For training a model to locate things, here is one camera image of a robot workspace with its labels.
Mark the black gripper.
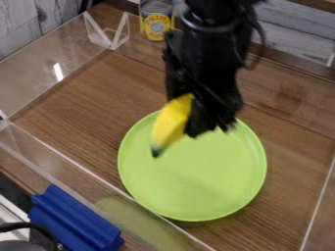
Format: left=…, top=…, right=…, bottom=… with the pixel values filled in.
left=165, top=0, right=255, bottom=138

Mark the green plate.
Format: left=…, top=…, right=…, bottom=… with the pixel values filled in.
left=118, top=114, right=269, bottom=222

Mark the black cable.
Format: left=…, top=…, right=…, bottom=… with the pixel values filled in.
left=0, top=222, right=61, bottom=251

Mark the blue plastic clamp block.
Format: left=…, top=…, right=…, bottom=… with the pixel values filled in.
left=30, top=184, right=125, bottom=251

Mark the yellow toy banana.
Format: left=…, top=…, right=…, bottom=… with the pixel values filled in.
left=151, top=94, right=194, bottom=158

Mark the clear acrylic enclosure wall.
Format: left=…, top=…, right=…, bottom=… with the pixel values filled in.
left=0, top=5, right=335, bottom=251

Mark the yellow labelled tin can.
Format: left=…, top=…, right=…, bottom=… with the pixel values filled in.
left=139, top=0, right=175, bottom=42

